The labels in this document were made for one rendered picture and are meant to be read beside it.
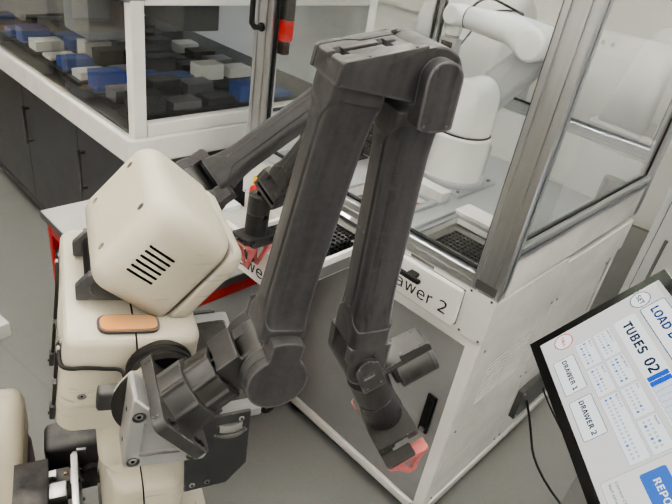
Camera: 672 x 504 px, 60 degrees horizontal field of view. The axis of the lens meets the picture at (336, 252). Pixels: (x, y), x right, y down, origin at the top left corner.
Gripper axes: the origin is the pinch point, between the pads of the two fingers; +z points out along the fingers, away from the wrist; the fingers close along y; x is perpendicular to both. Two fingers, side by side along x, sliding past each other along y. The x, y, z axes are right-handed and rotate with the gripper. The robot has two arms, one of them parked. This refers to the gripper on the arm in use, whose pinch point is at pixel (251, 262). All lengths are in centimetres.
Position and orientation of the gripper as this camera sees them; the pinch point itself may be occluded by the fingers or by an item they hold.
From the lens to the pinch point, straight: 152.4
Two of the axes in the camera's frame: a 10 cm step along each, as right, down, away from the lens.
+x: -7.3, -4.3, 5.3
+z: -1.9, 8.7, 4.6
